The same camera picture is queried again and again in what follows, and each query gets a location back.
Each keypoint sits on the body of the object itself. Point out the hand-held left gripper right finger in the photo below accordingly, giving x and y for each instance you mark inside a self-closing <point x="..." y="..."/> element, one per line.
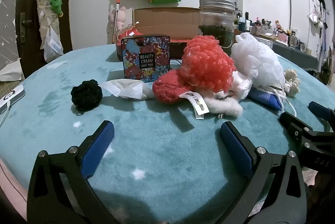
<point x="234" y="147"/>

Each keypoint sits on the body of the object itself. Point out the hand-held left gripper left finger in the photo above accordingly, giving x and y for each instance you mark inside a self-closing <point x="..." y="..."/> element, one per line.
<point x="100" y="143"/>

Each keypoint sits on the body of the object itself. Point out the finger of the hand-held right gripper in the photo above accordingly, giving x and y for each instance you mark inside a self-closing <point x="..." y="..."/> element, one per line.
<point x="320" y="110"/>
<point x="290" y="122"/>

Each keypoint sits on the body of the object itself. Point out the white fluffy plush cloth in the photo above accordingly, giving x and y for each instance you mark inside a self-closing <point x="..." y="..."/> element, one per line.
<point x="225" y="107"/>

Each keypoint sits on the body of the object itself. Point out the cream crocheted scrunchie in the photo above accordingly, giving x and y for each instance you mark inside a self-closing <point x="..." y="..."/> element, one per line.
<point x="291" y="80"/>

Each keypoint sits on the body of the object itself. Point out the black scrunchie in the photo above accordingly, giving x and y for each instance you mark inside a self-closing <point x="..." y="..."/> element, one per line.
<point x="86" y="96"/>

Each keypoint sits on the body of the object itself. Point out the white mesh bath pouf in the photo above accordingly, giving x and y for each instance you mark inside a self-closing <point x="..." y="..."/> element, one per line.
<point x="256" y="59"/>

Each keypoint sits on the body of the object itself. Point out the coral mesh bath pouf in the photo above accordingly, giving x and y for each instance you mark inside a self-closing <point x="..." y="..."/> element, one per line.
<point x="206" y="62"/>

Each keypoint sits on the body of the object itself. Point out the cardboard box with red inside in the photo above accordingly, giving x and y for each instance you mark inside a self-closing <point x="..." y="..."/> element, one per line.
<point x="167" y="20"/>

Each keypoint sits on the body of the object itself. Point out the blue cloth pouch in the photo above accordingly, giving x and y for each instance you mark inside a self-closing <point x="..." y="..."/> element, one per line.
<point x="264" y="98"/>

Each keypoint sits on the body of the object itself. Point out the teal star blanket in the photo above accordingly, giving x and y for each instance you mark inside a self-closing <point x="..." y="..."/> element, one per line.
<point x="157" y="156"/>

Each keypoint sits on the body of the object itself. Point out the desk with dark cloth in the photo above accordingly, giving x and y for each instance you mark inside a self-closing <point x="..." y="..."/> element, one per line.
<point x="293" y="54"/>

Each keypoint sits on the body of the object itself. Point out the red knitted sock with label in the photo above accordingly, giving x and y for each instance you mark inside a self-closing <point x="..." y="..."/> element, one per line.
<point x="167" y="90"/>

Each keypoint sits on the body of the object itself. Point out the floral tin box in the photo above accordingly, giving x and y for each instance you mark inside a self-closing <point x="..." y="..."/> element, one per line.
<point x="133" y="56"/>

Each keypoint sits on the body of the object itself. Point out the row of desk clutter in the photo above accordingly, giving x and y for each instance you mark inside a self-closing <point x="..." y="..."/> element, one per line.
<point x="261" y="24"/>

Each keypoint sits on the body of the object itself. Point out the white refrigerator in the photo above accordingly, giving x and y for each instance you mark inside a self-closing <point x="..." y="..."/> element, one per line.
<point x="301" y="9"/>

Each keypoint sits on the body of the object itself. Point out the pink bed sheet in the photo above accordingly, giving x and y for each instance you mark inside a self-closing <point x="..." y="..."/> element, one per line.
<point x="9" y="192"/>

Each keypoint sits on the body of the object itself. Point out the clear plastic bag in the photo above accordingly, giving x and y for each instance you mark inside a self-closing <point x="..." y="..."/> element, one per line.
<point x="52" y="46"/>

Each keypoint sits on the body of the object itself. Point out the glass jar with metal lid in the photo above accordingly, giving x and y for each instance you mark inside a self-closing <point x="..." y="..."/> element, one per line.
<point x="217" y="20"/>

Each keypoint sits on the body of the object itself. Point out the pink plush toy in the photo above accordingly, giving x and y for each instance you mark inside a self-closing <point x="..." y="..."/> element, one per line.
<point x="120" y="18"/>

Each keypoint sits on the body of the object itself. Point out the white stick with red cap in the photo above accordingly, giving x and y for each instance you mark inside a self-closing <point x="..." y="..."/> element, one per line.
<point x="117" y="12"/>

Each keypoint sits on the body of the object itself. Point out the green plush toy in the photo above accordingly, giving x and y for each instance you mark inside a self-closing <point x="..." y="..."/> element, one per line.
<point x="56" y="3"/>

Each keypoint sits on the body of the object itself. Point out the hanging fabric organiser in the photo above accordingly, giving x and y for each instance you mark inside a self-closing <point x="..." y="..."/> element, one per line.
<point x="43" y="4"/>

